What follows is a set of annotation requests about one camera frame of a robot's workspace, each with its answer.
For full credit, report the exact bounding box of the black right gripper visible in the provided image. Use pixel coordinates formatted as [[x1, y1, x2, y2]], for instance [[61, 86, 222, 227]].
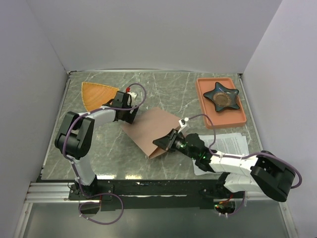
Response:
[[153, 128, 198, 160]]

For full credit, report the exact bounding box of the pink file folder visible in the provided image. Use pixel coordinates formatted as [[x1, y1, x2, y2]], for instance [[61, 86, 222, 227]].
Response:
[[121, 107, 180, 159]]

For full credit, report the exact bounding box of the printed paper sheets stack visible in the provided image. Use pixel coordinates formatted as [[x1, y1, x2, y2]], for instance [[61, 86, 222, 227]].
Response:
[[193, 133, 249, 176]]

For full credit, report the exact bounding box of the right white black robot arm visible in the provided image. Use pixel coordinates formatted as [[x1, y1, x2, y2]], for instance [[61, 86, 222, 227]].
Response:
[[153, 129, 296, 202]]

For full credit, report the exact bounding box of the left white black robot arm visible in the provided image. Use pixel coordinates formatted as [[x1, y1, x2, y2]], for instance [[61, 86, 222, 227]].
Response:
[[54, 91, 138, 199]]

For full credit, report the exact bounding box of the dark star-shaped dish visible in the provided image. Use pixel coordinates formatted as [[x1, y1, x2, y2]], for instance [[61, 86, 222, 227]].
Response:
[[203, 82, 240, 113]]

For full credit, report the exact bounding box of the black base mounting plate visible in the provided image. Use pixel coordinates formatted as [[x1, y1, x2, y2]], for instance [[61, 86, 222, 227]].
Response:
[[68, 179, 244, 211]]

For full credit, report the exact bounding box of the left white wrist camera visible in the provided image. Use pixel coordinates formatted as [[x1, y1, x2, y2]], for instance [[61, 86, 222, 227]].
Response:
[[126, 87, 137, 101]]

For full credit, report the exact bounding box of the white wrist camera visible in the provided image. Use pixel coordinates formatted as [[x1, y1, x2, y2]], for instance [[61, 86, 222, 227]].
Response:
[[126, 87, 137, 101], [178, 118, 189, 133]]

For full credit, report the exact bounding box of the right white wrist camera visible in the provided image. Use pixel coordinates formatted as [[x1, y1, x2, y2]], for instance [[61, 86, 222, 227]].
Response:
[[178, 118, 189, 133]]

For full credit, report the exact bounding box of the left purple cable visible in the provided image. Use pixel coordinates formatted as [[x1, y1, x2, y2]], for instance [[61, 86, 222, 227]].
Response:
[[61, 83, 147, 225]]

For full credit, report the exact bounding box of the aluminium frame rail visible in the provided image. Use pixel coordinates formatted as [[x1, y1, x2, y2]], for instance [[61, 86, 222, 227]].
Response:
[[25, 182, 273, 203]]

